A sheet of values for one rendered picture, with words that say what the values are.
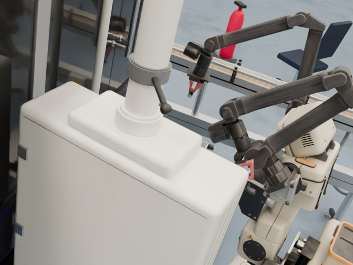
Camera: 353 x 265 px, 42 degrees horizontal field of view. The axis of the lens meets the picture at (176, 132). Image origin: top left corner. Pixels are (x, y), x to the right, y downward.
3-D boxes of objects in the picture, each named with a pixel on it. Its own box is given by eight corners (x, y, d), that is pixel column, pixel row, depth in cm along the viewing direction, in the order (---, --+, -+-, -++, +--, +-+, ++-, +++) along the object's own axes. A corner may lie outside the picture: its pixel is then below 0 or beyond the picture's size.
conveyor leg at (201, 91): (171, 168, 333) (197, 76, 291) (175, 162, 340) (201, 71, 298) (183, 173, 332) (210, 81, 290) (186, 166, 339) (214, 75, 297)
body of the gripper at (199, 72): (187, 70, 210) (193, 56, 205) (208, 77, 211) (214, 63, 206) (186, 77, 204) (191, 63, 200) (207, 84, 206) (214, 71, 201)
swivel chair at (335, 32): (318, 98, 506) (354, 21, 457) (306, 114, 467) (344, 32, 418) (274, 78, 522) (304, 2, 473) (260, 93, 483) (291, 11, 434)
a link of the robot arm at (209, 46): (215, 43, 194) (220, 41, 201) (191, 30, 195) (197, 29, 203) (203, 68, 198) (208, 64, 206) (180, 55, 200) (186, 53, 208)
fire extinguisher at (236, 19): (238, 59, 544) (256, 4, 507) (233, 68, 520) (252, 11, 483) (215, 51, 548) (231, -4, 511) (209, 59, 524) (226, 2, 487)
